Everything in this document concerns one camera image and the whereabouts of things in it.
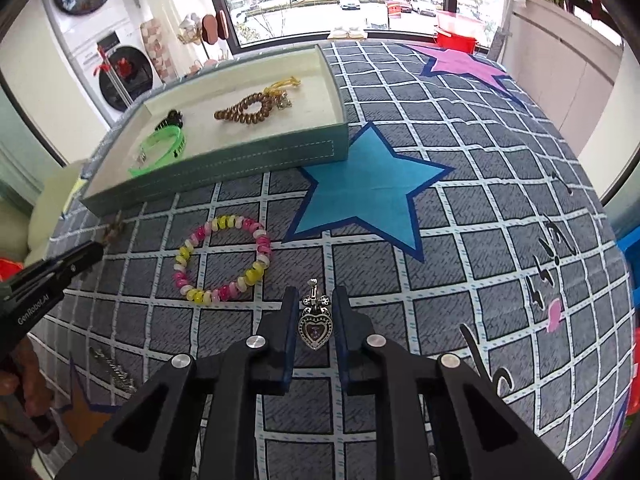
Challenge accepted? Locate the green jewelry tray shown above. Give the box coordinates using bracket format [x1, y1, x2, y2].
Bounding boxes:
[79, 44, 349, 216]

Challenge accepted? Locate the pink yellow bead bracelet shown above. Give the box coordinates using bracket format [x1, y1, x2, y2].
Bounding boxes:
[172, 213, 274, 306]

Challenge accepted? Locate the red plastic bin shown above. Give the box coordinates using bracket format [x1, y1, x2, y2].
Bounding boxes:
[434, 11, 483, 54]

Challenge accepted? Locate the clear crystal hair clip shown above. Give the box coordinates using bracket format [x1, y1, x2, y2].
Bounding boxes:
[89, 347, 137, 393]

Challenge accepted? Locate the left hand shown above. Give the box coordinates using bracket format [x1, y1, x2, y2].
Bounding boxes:
[1, 336, 54, 448]

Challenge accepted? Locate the silver earring charm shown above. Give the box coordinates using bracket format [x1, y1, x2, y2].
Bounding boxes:
[273, 92, 292, 110]

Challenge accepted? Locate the white washing machine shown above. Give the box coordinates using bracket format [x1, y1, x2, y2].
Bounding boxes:
[42, 0, 160, 125]

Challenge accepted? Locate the brown wooden bead bracelet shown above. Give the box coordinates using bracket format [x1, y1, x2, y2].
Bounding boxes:
[214, 90, 277, 125]

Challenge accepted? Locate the white cabinet counter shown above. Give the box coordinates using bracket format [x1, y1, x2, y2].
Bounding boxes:
[501, 0, 623, 154]

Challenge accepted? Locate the yellow cord bracelet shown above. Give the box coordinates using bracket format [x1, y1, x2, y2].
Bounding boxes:
[262, 75, 304, 101]

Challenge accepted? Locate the grey plaid bedsheet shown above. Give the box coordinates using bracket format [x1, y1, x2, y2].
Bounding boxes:
[30, 41, 634, 479]

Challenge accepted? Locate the black hair claw clip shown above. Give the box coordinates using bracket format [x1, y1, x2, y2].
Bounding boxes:
[154, 110, 183, 131]

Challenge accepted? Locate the green translucent bangle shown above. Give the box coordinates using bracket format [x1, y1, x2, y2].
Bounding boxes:
[128, 125, 186, 177]

